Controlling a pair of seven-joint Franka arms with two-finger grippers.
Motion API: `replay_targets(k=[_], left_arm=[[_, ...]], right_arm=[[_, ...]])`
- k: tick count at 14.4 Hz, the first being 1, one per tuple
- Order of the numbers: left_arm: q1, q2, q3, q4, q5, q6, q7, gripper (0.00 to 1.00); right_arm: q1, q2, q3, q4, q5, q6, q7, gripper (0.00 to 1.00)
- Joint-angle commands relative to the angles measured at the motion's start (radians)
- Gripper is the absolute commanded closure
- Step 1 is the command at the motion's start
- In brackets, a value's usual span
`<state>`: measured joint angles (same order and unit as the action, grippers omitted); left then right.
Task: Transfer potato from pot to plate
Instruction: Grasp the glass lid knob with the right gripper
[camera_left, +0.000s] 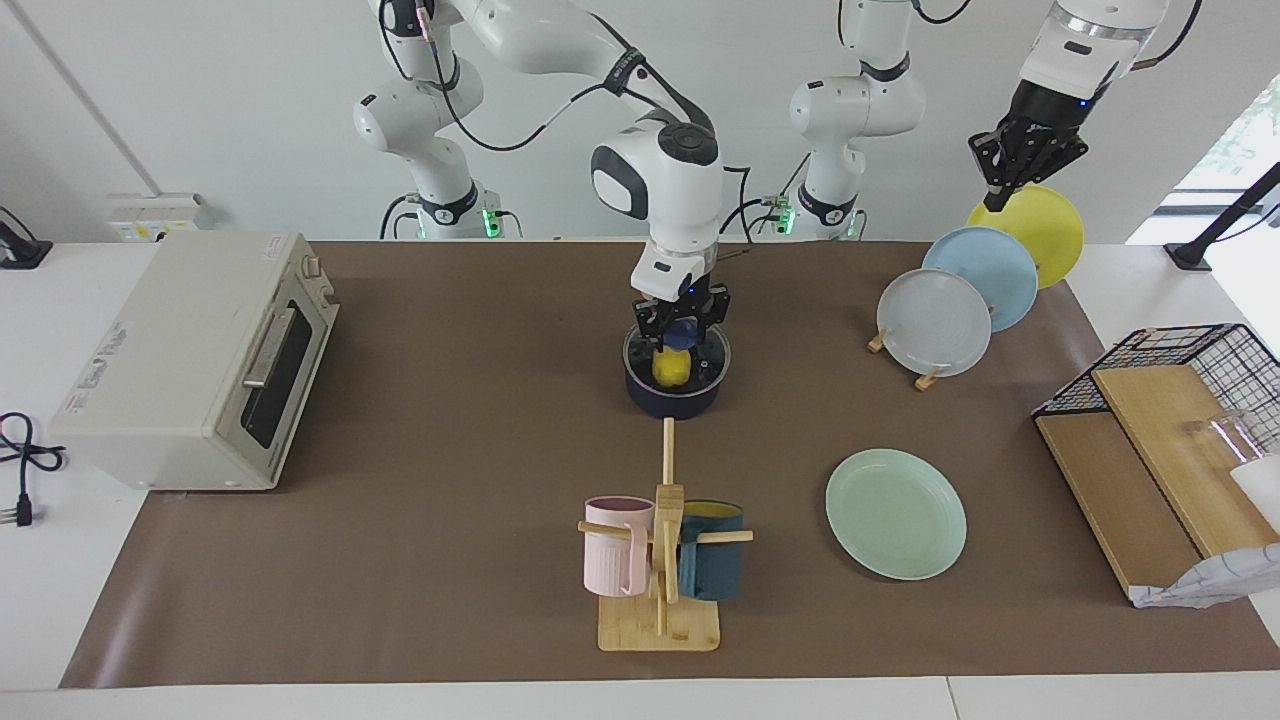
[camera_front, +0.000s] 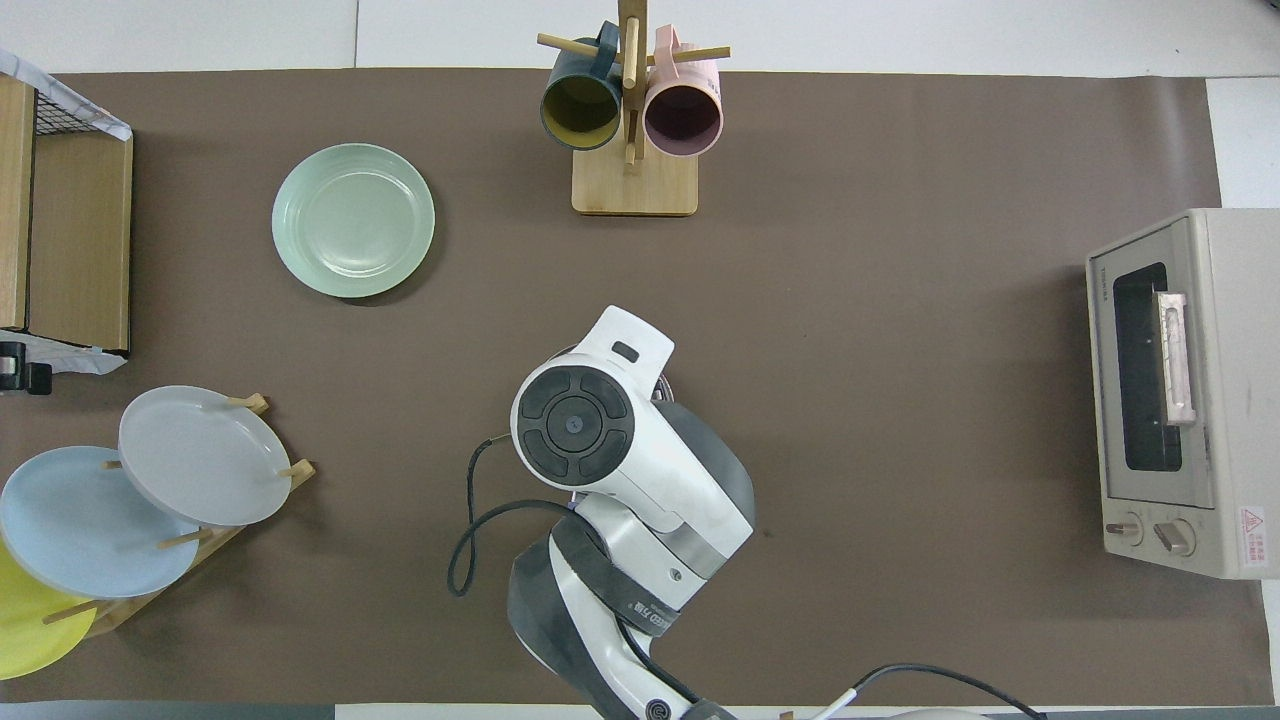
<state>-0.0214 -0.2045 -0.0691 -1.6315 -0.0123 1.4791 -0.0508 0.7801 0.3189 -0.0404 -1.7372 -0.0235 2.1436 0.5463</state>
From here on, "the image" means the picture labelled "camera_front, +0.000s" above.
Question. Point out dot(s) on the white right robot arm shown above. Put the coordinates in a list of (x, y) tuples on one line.
[(660, 480)]

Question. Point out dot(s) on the light blue plate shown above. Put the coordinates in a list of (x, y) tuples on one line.
[(80, 530)]

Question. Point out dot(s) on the grey plate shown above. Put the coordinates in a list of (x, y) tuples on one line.
[(200, 455)]

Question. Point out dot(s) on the wooden plate rack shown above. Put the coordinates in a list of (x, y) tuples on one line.
[(185, 539)]

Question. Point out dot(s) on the yellow plate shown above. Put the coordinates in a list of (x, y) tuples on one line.
[(25, 630)]

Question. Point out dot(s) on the mint green plate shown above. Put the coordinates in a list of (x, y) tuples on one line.
[(353, 220)]

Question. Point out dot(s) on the white checkered cloth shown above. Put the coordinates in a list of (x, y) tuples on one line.
[(85, 358), (75, 100)]

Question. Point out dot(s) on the dark blue mug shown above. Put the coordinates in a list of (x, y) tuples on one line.
[(580, 110)]

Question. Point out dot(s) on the wooden mug tree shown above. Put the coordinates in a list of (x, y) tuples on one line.
[(635, 185)]

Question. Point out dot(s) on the pink ribbed mug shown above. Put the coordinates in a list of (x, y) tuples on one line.
[(683, 120)]

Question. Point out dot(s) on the brown table mat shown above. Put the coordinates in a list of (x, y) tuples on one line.
[(900, 500)]

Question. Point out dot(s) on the cream toaster oven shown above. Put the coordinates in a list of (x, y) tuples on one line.
[(1230, 400)]

